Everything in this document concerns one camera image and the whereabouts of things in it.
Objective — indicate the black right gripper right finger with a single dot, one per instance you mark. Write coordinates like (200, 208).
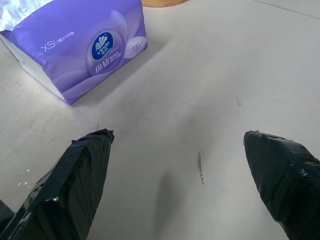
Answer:
(282, 180)

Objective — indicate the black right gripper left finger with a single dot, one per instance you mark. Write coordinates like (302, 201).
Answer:
(62, 190)

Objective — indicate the purple tissue pack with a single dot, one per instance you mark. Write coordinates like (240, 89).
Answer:
(72, 47)

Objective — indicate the round wooden base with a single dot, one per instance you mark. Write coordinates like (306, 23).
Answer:
(162, 2)

